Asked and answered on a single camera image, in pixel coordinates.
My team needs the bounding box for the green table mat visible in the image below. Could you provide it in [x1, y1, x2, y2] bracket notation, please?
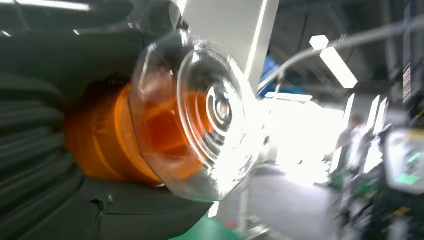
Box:
[169, 215, 247, 240]

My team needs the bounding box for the white ceiling light panel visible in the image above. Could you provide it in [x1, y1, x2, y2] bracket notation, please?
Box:
[308, 34, 359, 90]

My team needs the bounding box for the person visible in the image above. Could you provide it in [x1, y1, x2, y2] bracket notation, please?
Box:
[335, 113, 366, 170]

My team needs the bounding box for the grey hanging cable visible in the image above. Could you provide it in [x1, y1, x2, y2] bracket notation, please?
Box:
[256, 15, 424, 98]

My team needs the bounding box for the grey machine with green display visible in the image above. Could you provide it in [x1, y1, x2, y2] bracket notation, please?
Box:
[383, 127, 424, 197]

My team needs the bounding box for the orange juice bottle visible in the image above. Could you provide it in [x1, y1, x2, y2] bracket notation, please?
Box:
[62, 29, 267, 204]

